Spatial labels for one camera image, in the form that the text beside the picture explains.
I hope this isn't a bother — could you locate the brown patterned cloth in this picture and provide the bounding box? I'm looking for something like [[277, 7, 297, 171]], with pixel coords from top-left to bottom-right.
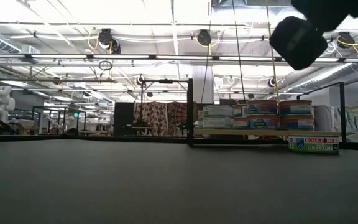
[[134, 101, 199, 137]]

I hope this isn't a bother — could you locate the black ceiling cable reel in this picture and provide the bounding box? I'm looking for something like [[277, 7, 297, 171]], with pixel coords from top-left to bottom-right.
[[97, 27, 122, 54], [196, 29, 213, 47], [336, 30, 356, 49]]

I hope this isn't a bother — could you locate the wooden shelf with black frame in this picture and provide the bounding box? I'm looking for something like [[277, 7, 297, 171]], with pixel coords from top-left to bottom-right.
[[186, 77, 355, 150]]

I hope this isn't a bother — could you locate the black background stand bar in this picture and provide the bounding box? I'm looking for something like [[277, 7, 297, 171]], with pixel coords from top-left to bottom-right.
[[140, 74, 188, 131]]

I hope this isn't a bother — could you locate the black computer case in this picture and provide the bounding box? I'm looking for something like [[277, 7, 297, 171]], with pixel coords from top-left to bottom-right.
[[219, 98, 247, 105]]

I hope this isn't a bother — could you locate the black hanging cable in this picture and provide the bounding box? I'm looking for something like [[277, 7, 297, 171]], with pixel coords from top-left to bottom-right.
[[231, 0, 247, 101]]

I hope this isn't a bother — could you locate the pale teal patterned cloth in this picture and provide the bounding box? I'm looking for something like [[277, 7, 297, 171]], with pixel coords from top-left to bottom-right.
[[334, 105, 358, 142]]

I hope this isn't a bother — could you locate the pale hanging cloth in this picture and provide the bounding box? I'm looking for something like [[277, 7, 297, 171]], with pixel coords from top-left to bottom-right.
[[313, 105, 341, 131]]

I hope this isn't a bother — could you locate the black panel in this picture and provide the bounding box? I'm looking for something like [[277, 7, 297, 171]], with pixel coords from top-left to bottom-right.
[[113, 101, 135, 136]]

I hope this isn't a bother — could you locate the black table mat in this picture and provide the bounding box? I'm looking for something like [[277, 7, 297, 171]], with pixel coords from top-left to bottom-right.
[[0, 136, 358, 224]]

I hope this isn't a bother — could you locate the yellow hanging cable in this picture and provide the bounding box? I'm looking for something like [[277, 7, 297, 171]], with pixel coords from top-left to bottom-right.
[[265, 0, 281, 103]]

